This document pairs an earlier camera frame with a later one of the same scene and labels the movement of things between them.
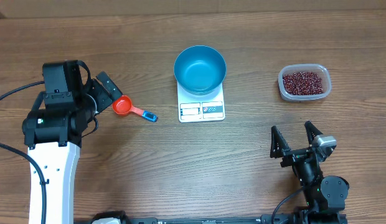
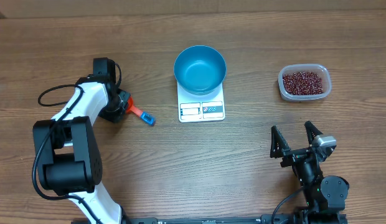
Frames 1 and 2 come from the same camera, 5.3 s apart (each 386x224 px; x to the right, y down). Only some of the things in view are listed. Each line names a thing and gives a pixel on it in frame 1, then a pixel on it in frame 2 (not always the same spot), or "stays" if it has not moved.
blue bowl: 199,70 stays
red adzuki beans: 302,83 stays
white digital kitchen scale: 195,107 stays
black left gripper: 93,87 -> 116,117
